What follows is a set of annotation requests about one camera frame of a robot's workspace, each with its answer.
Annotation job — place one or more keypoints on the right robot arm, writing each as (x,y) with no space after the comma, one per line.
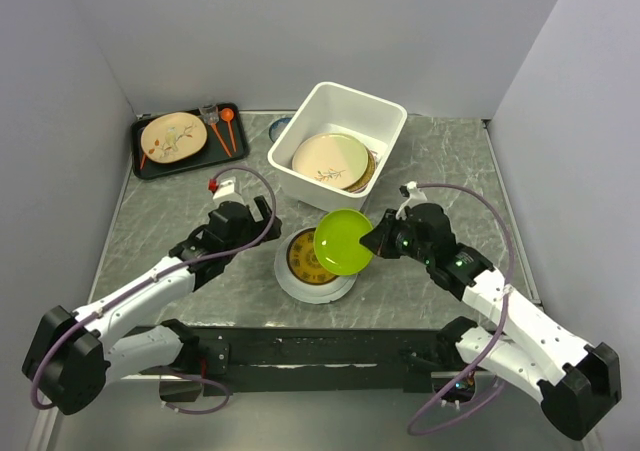
(575,383)

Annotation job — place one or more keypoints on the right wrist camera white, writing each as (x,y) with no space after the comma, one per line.
(413,196)

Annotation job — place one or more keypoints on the woven bamboo mat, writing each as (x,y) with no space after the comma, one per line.
(363,181)

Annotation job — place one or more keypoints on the aluminium frame rail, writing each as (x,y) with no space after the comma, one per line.
(542,359)

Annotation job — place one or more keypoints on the green plate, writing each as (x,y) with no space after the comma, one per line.
(337,242)

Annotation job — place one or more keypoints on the cream plate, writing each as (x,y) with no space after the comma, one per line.
(335,159)

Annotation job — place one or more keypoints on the beige bird plate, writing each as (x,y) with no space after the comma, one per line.
(173,137)

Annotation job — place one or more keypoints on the small clear glass cup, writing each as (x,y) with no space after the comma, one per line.
(209,114)

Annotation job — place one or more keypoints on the orange spoon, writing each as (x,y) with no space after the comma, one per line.
(228,115)

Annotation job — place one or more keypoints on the black serving tray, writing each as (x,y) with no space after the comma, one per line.
(210,155)

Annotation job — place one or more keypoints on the small blue patterned dish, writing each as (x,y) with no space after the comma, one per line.
(277,128)

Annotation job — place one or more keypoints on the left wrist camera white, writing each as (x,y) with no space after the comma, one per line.
(223,191)

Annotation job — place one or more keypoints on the white plate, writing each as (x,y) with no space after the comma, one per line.
(305,293)

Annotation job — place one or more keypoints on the orange chopstick-like stick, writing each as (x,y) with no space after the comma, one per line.
(213,125)

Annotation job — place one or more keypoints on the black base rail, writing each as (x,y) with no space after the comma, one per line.
(302,359)

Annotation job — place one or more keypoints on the white plastic bin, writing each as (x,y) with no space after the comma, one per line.
(331,107)

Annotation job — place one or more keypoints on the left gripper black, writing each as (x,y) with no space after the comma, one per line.
(258,226)

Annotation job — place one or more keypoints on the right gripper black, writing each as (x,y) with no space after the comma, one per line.
(381,245)

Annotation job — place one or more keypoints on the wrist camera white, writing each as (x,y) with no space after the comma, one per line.
(413,196)
(223,191)

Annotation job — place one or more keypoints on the yellow patterned dark plate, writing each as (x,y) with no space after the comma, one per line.
(302,261)

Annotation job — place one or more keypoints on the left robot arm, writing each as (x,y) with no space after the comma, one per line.
(74,355)

